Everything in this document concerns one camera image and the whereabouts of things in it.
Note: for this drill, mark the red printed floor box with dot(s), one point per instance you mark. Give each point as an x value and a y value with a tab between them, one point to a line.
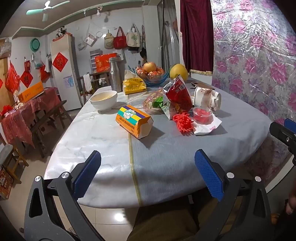
5	183

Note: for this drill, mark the phone in brown case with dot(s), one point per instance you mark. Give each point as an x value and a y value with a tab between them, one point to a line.
203	85

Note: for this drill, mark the red gift box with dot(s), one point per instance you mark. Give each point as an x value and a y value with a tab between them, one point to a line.
104	63

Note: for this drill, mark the white refrigerator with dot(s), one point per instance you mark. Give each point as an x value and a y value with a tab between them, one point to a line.
67	92

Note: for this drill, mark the red diamond paper decoration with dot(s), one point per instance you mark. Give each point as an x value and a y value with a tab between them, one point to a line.
60	62
26	79

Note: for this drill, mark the floral plastic wrapped mattress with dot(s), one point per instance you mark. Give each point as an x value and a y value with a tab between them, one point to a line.
249	58

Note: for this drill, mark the yellow tissue pack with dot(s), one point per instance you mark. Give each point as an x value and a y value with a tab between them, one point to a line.
134	85

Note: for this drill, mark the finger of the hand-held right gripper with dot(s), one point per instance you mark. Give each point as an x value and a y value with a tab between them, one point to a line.
291	124
281	134

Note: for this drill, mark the yellow pomelo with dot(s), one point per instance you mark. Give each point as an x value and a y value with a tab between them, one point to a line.
178	72

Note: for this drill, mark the orange cardboard box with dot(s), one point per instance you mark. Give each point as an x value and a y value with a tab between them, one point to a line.
31	92

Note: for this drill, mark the grey tablecloth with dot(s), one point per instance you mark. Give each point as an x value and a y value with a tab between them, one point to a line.
166	157

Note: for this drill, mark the clear plastic snack bag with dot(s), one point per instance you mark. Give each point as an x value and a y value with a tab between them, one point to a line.
152	103

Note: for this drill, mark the red tote bag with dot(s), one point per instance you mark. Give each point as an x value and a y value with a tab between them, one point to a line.
119	41

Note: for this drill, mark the clear hanging plastic bag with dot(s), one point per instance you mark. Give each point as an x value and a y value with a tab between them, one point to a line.
90	39

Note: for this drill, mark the red snack bag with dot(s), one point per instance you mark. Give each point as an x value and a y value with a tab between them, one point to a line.
179	95

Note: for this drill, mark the beige tote bag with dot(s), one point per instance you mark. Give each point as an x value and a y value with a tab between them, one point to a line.
133	39

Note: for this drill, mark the green ceiling fan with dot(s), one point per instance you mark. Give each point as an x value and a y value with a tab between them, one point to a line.
46	8

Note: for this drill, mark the blue glass fruit bowl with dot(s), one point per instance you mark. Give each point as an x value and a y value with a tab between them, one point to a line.
152	81

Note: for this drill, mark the beige padded pouch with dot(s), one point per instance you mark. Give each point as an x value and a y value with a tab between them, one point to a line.
108	41

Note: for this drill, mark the steel thermos bottle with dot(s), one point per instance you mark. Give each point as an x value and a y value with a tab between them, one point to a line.
115	76

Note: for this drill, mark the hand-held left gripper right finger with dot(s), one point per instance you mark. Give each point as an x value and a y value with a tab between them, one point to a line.
208	176

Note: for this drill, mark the yellow green printed carton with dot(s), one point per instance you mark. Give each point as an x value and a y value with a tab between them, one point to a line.
133	120

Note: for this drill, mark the dark red curtain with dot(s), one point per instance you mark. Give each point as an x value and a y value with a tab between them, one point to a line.
196	34

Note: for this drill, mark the dark wooden bench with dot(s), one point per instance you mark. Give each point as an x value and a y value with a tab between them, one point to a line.
46	118

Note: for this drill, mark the white bowl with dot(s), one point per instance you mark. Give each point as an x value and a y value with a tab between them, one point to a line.
103	100

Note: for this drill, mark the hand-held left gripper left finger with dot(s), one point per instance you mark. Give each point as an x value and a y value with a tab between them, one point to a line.
89	171

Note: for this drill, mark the yellow red apple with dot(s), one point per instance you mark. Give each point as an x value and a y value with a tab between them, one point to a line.
149	67

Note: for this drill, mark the stool with grey cushion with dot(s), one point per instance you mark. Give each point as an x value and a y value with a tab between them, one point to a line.
7	153

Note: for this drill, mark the clear cup with red filling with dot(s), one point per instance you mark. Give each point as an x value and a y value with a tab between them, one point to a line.
202	114

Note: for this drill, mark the panda plush toy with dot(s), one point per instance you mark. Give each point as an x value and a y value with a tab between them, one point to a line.
60	33

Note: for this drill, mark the red plastic bag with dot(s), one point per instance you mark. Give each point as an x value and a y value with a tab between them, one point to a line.
12	78

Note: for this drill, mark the side table with red cloth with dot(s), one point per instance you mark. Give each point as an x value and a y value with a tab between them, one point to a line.
18	122

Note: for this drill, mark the crushed white paper cup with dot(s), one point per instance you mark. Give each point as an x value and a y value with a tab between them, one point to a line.
205	97

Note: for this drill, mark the green plastic basin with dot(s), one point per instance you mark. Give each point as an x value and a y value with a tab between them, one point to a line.
35	45

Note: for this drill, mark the red pompom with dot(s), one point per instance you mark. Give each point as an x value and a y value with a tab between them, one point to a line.
182	122

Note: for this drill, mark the wrapped orange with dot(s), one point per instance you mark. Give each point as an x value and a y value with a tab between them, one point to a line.
141	72
153	73
161	70

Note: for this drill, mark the wooden chair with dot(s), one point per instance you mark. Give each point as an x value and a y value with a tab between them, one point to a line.
97	77

